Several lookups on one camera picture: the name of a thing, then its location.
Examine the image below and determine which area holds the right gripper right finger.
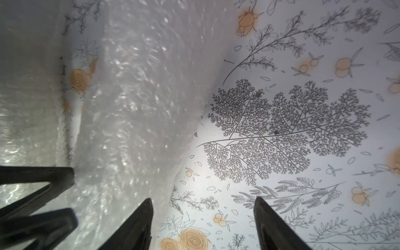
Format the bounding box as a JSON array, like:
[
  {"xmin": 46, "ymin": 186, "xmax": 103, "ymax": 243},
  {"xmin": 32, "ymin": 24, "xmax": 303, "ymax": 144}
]
[{"xmin": 254, "ymin": 197, "xmax": 311, "ymax": 250}]

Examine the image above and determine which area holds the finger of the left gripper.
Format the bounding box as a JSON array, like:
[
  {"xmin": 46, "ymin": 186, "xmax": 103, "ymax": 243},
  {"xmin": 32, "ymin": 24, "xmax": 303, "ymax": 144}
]
[
  {"xmin": 0, "ymin": 166, "xmax": 76, "ymax": 219},
  {"xmin": 1, "ymin": 208, "xmax": 78, "ymax": 250}
]

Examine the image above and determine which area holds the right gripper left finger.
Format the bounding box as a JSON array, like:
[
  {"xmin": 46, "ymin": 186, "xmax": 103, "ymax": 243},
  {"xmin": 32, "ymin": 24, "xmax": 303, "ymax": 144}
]
[{"xmin": 99, "ymin": 198, "xmax": 154, "ymax": 250}]

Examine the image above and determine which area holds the bubble wrap sheet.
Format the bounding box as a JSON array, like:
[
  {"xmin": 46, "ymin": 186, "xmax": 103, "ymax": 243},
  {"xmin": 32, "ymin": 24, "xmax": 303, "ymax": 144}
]
[{"xmin": 59, "ymin": 1, "xmax": 236, "ymax": 250}]

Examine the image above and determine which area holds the bubble wrap roll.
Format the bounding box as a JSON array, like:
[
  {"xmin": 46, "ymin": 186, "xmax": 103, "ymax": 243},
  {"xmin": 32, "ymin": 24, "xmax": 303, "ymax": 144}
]
[{"xmin": 1, "ymin": 1, "xmax": 68, "ymax": 167}]

